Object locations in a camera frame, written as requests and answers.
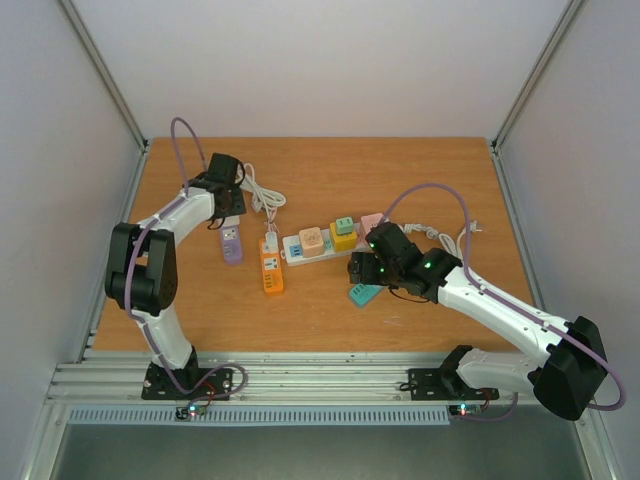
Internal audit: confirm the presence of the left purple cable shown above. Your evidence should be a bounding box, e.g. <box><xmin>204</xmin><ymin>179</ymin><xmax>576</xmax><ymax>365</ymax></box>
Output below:
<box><xmin>122</xmin><ymin>117</ymin><xmax>249</xmax><ymax>404</ymax></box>

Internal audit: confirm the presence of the pink cube adapter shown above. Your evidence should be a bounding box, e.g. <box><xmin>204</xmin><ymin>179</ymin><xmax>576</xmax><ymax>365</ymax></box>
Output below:
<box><xmin>359</xmin><ymin>213</ymin><xmax>386</xmax><ymax>241</ymax></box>

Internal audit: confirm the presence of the teal strip white cable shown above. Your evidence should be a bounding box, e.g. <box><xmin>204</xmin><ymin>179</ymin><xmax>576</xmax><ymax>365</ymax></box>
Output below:
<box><xmin>402</xmin><ymin>222</ymin><xmax>484</xmax><ymax>261</ymax></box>

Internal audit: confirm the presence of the white coiled cable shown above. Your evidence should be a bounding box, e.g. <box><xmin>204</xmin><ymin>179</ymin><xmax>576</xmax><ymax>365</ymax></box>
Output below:
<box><xmin>239</xmin><ymin>162</ymin><xmax>287</xmax><ymax>224</ymax></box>

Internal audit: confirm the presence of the yellow cube adapter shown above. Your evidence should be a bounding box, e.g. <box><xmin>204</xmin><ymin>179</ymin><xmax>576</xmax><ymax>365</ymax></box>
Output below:
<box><xmin>329</xmin><ymin>222</ymin><xmax>359</xmax><ymax>253</ymax></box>

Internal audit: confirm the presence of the white charger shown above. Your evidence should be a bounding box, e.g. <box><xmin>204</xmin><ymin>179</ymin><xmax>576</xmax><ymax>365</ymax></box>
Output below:
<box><xmin>264</xmin><ymin>231</ymin><xmax>279</xmax><ymax>254</ymax></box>

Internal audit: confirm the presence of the white multicolour power strip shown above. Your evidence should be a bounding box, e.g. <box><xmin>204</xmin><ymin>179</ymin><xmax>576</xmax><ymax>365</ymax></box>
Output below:
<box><xmin>280</xmin><ymin>222</ymin><xmax>372</xmax><ymax>267</ymax></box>

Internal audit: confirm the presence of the grey slotted cable duct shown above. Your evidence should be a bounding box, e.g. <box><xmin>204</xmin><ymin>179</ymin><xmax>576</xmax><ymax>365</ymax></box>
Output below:
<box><xmin>67</xmin><ymin>405</ymin><xmax>450</xmax><ymax>427</ymax></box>

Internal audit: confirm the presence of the purple power strip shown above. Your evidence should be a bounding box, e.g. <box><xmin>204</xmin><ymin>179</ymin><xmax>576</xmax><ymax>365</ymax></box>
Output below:
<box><xmin>220</xmin><ymin>215</ymin><xmax>243</xmax><ymax>265</ymax></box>

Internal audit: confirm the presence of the peach cube adapter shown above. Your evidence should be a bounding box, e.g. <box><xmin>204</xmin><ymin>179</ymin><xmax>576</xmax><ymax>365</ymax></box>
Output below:
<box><xmin>298</xmin><ymin>227</ymin><xmax>325</xmax><ymax>258</ymax></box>

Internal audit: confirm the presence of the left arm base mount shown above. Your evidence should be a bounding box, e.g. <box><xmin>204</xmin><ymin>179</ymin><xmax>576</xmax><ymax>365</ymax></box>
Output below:
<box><xmin>141</xmin><ymin>363</ymin><xmax>239</xmax><ymax>401</ymax></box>

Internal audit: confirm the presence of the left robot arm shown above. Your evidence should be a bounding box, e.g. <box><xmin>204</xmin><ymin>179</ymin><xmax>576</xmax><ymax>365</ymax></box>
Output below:
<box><xmin>104</xmin><ymin>153</ymin><xmax>246</xmax><ymax>398</ymax></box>

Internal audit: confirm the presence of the teal power strip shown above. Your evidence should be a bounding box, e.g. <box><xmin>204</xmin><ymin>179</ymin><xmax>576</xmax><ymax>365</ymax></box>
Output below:
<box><xmin>348</xmin><ymin>284</ymin><xmax>384</xmax><ymax>308</ymax></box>

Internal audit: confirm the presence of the green plug adapter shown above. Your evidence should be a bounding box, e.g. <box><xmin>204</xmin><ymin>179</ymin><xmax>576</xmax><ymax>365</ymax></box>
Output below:
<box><xmin>335</xmin><ymin>216</ymin><xmax>354</xmax><ymax>236</ymax></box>

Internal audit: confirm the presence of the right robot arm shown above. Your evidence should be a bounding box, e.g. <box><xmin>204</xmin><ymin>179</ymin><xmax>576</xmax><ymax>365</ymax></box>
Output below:
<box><xmin>347</xmin><ymin>223</ymin><xmax>607</xmax><ymax>421</ymax></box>

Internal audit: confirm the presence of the orange power strip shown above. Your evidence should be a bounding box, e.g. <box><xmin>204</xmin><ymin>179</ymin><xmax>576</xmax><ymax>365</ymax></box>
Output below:
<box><xmin>259</xmin><ymin>237</ymin><xmax>284</xmax><ymax>296</ymax></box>

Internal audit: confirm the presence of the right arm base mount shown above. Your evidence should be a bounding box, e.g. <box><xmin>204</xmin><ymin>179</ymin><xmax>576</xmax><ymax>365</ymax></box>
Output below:
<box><xmin>398</xmin><ymin>368</ymin><xmax>500</xmax><ymax>401</ymax></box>

